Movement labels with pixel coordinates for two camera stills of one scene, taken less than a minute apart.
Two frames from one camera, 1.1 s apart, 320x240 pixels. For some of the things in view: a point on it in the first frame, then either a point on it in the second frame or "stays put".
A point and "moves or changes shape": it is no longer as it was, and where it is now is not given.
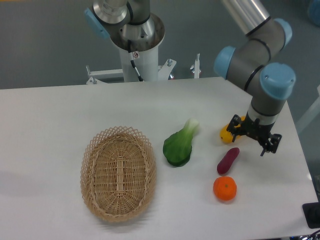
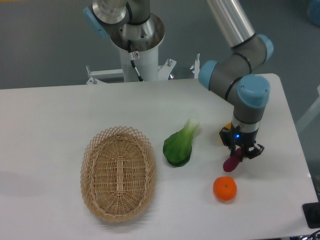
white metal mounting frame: [165, 72] stays put
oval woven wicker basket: [118, 174] stays put
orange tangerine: [224, 188] stays put
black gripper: [252, 128] -> [246, 139]
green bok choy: [177, 147] stays put
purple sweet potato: [225, 163] moves or changes shape
